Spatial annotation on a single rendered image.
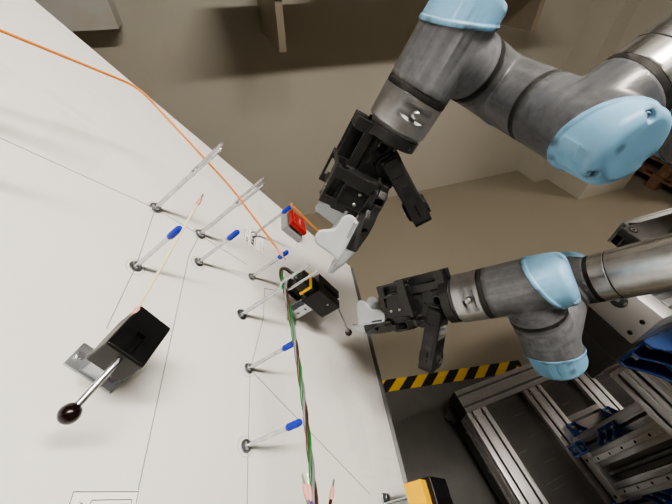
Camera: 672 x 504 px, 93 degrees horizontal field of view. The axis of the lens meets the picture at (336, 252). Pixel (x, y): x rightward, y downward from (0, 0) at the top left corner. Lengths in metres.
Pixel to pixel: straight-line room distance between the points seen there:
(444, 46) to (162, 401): 0.45
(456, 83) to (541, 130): 0.10
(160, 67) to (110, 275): 1.76
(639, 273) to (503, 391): 1.13
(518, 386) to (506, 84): 1.42
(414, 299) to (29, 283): 0.47
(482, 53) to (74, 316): 0.47
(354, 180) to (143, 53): 1.78
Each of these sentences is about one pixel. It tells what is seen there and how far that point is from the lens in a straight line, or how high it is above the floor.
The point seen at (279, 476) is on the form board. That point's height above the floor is 1.13.
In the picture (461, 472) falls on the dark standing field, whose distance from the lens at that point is 1.70.
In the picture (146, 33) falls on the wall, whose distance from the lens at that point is 2.08.
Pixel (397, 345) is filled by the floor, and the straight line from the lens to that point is 1.86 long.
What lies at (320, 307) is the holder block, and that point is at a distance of 0.56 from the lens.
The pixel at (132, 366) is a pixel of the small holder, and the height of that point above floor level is 1.35.
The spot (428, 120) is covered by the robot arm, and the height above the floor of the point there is 1.45.
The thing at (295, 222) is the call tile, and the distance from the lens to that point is 0.75.
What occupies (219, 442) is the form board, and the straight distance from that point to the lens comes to 0.42.
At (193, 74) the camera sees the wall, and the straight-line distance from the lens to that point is 2.10.
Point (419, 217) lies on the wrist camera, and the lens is 0.46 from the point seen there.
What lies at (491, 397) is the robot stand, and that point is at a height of 0.21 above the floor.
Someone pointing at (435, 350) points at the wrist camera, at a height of 1.13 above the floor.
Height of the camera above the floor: 1.59
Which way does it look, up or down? 44 degrees down
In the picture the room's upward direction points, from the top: straight up
